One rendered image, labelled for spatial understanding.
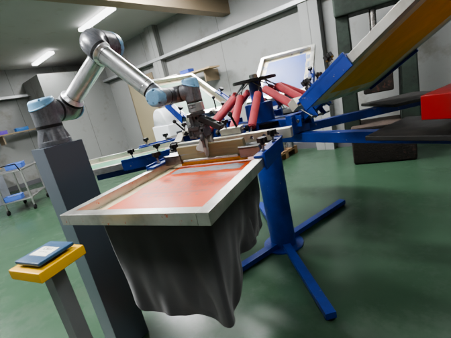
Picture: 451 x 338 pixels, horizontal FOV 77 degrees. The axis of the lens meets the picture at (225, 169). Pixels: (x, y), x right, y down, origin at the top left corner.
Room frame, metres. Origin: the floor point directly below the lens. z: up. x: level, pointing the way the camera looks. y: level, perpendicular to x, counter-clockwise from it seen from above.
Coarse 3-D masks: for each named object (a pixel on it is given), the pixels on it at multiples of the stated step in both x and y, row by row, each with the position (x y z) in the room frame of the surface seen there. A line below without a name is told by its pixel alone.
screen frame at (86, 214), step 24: (264, 144) 1.36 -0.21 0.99; (168, 168) 1.44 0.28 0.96; (120, 192) 1.13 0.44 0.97; (240, 192) 0.85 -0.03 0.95; (72, 216) 0.90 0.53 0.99; (96, 216) 0.85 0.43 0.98; (120, 216) 0.80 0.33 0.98; (144, 216) 0.76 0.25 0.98; (168, 216) 0.72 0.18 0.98; (192, 216) 0.69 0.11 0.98; (216, 216) 0.69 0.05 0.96
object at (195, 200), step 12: (252, 156) 1.30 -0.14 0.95; (240, 168) 1.14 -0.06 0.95; (228, 180) 1.01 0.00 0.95; (204, 192) 0.93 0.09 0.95; (216, 192) 0.90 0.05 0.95; (156, 204) 0.92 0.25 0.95; (168, 204) 0.89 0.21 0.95; (180, 204) 0.87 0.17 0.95; (192, 204) 0.85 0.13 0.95; (204, 204) 0.82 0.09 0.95
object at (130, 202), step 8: (168, 176) 1.28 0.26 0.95; (152, 184) 1.20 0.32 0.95; (136, 192) 1.12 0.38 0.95; (128, 200) 1.05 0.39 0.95; (136, 200) 1.02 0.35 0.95; (144, 200) 1.00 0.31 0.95; (152, 200) 0.98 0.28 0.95; (160, 200) 0.96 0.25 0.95; (112, 208) 0.99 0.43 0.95; (120, 208) 0.97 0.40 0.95; (128, 208) 0.95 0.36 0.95; (136, 208) 0.93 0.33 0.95; (144, 208) 0.91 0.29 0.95
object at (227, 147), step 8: (208, 144) 1.32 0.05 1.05; (216, 144) 1.30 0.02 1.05; (224, 144) 1.28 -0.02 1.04; (232, 144) 1.26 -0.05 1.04; (240, 144) 1.25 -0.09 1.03; (184, 152) 1.38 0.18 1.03; (192, 152) 1.36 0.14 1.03; (200, 152) 1.34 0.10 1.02; (216, 152) 1.30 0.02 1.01; (224, 152) 1.29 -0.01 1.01; (232, 152) 1.27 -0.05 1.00
